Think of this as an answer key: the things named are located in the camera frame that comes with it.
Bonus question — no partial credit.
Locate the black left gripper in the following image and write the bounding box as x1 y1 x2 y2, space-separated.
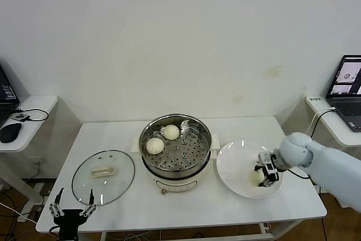
49 187 98 239

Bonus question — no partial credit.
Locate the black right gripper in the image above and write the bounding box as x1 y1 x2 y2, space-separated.
255 156 283 188

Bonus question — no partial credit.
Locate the white steamed baozi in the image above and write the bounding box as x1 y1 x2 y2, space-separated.
163 124 180 141
249 172 265 187
146 138 165 155

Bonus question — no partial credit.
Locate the glass pot lid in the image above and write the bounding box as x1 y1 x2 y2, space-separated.
72 149 135 207

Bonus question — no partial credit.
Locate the stainless steel steamer basket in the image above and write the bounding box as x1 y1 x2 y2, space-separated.
131 113 220 172

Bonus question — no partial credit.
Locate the white round plate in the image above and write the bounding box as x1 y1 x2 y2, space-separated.
216 139 284 199

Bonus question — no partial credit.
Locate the white electric cooker base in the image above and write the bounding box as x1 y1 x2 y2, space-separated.
140 150 210 196

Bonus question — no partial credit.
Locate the black computer mouse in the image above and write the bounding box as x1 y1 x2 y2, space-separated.
0 122 23 143

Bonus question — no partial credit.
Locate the grey open laptop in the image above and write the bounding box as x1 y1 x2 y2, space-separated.
325 54 361 133

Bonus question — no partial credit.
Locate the black open laptop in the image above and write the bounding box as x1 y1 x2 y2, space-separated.
0 64 20 128

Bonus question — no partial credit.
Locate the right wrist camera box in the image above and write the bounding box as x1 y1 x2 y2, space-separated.
259 152 276 166

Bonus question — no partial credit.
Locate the black laptop power cable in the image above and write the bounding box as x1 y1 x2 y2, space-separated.
312 108 336 138

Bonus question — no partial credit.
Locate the white laptop cable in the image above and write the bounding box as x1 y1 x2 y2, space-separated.
310 107 337 133

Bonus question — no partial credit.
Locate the white main table frame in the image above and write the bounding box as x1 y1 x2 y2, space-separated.
100 218 307 241

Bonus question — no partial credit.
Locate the thin black usb cable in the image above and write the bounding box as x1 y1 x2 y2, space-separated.
12 107 49 123

